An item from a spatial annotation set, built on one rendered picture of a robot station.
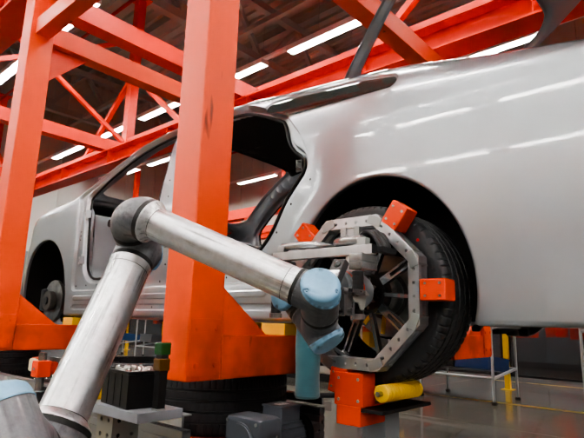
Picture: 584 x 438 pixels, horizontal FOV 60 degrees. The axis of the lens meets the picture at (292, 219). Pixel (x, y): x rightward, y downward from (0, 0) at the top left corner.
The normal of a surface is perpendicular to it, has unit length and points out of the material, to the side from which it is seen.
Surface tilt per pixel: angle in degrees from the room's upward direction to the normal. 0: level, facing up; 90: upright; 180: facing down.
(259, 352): 90
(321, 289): 61
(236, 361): 90
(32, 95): 90
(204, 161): 90
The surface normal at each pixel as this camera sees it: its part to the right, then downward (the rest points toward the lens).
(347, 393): -0.66, -0.17
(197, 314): 0.76, -0.11
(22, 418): 0.59, -0.77
